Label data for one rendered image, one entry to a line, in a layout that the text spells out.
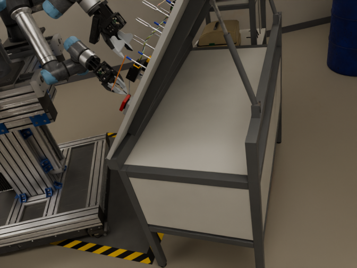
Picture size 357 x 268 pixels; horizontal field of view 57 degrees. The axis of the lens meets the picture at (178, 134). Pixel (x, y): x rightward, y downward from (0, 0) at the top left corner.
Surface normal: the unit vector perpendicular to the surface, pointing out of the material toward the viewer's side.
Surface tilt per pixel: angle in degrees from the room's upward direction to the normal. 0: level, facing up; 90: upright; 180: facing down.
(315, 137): 0
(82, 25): 90
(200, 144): 0
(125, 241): 0
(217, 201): 90
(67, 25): 90
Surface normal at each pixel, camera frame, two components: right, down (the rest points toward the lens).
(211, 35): -0.24, 0.64
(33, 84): 0.11, 0.60
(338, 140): -0.19, -0.77
